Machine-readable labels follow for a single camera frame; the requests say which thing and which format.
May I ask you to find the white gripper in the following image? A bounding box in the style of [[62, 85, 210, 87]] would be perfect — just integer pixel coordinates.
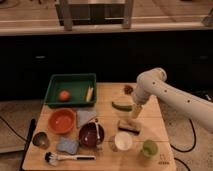
[[131, 88, 150, 119]]

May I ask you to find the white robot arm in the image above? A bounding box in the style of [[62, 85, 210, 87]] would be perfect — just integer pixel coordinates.
[[132, 68, 213, 133]]

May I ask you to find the dark red bowl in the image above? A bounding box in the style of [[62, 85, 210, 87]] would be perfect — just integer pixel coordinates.
[[79, 122, 105, 149]]

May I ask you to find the orange red bowl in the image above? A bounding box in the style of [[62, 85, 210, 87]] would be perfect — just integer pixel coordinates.
[[48, 108, 76, 134]]

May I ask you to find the brown grape cluster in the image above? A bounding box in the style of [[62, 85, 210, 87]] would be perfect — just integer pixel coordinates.
[[124, 85, 133, 95]]

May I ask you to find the white cup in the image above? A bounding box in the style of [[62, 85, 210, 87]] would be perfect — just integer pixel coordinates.
[[109, 132, 133, 152]]

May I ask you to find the green cup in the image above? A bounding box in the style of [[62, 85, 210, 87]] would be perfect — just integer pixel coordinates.
[[141, 139, 158, 158]]

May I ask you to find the white spoon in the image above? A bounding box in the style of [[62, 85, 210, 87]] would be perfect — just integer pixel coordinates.
[[95, 120, 101, 140]]

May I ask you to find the yellow corn piece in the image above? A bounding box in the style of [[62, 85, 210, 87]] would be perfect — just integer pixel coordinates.
[[86, 86, 94, 102]]

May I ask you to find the grey cloth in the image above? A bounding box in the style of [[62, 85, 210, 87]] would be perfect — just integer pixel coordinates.
[[77, 110, 97, 128]]

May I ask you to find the green plastic tray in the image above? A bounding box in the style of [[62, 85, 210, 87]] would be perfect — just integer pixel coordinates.
[[44, 73, 97, 108]]

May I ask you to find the orange tomato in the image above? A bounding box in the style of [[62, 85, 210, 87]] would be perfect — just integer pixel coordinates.
[[58, 90, 71, 102]]

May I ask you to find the blue sponge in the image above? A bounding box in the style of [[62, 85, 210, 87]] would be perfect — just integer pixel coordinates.
[[56, 137, 79, 155]]

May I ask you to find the white dish brush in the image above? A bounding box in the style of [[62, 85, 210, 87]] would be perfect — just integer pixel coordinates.
[[44, 152, 96, 166]]

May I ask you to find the small metal cup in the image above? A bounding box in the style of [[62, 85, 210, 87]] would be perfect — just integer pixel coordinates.
[[32, 132, 50, 149]]

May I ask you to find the black cable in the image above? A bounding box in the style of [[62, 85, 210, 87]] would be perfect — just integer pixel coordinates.
[[170, 119, 198, 154]]

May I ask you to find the wooden chair frame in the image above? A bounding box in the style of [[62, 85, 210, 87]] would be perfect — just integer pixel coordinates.
[[55, 0, 134, 31]]

